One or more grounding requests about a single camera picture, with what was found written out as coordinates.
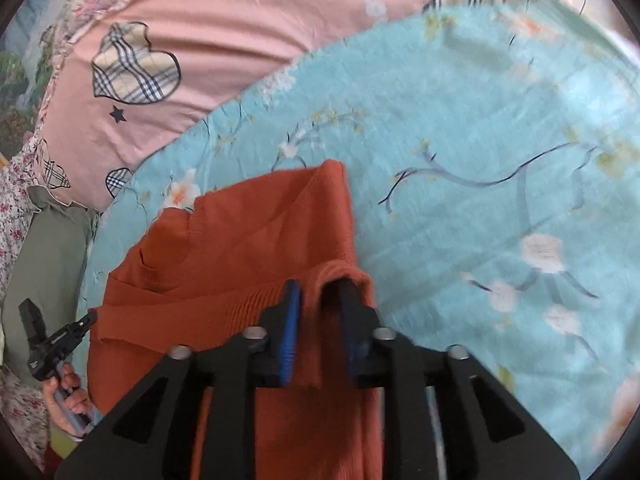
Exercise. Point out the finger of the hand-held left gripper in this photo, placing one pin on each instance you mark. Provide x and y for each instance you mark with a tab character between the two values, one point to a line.
31	316
75	329

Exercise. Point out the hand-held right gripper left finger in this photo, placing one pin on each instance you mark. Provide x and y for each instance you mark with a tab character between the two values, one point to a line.
290	330

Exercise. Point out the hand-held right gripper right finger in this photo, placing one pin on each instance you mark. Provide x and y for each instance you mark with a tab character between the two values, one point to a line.
353	332

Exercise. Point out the orange knit sweater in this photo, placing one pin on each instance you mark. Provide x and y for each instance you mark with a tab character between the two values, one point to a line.
240	240

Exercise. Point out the person's left hand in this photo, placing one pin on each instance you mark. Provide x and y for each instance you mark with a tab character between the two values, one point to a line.
67	402

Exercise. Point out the green ruffled pillow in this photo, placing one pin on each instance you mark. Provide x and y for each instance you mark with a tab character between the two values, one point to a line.
47	265

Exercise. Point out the light blue floral bed sheet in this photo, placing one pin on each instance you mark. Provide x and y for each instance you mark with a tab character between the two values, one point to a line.
450	120

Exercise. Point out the pink quilt with plaid hearts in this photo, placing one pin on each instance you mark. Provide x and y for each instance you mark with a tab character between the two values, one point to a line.
225	35

